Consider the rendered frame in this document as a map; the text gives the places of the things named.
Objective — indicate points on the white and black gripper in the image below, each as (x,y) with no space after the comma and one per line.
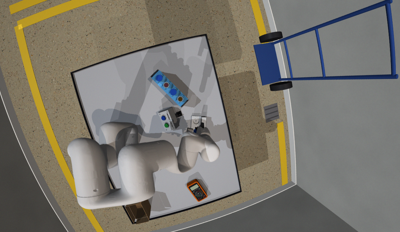
(202,130)

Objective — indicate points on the orange digital multimeter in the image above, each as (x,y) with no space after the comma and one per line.
(197,190)

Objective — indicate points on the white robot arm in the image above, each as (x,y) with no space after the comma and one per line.
(118,146)

